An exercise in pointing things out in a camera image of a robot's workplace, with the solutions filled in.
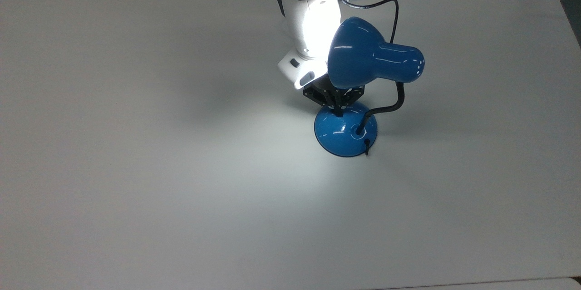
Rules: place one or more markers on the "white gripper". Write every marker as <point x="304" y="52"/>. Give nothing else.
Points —
<point x="299" y="70"/>

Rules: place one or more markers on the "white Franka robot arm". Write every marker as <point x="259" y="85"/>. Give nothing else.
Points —
<point x="313" y="17"/>

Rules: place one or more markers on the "blue gooseneck desk lamp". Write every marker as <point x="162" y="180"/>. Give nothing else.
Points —
<point x="358" y="54"/>

